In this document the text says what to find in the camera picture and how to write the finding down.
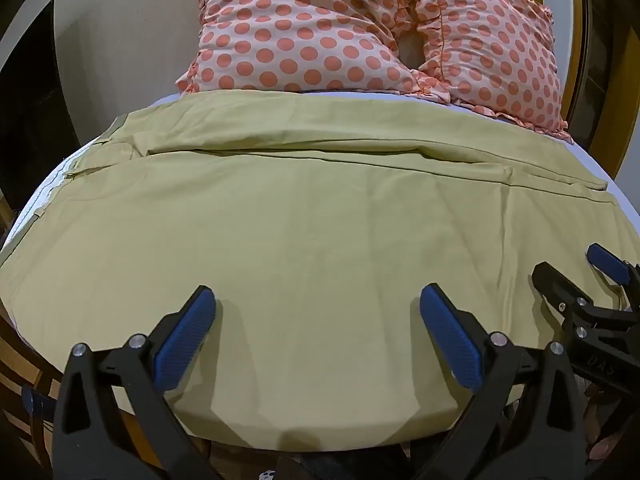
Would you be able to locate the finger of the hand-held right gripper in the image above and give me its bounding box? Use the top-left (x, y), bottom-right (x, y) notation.
top-left (532, 261), bottom-right (598, 317)
top-left (587, 243), bottom-right (640, 291)

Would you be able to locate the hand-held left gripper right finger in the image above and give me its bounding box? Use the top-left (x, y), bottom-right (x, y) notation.
top-left (414, 283), bottom-right (590, 480)

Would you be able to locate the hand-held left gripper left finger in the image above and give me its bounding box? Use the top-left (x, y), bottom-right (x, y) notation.
top-left (50, 285), bottom-right (222, 480)

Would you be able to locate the olive yellow bed sheet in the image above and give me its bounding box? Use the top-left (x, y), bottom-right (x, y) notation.
top-left (0, 91), bottom-right (640, 453)

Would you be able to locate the person's right hand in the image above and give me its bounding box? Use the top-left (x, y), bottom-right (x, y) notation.
top-left (582, 380), bottom-right (632, 463)

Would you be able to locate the orange polka dot pillow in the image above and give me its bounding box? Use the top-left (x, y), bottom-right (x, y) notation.
top-left (175, 0), bottom-right (427, 97)
top-left (400, 0), bottom-right (572, 142)

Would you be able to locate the dark doorway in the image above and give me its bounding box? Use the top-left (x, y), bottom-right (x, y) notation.
top-left (0, 0), bottom-right (77, 213)

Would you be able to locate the wooden bed frame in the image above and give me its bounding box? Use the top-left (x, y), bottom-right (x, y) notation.
top-left (0, 305), bottom-right (211, 480)

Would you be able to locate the wooden door frame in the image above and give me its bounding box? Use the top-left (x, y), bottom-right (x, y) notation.
top-left (540, 0), bottom-right (640, 181)

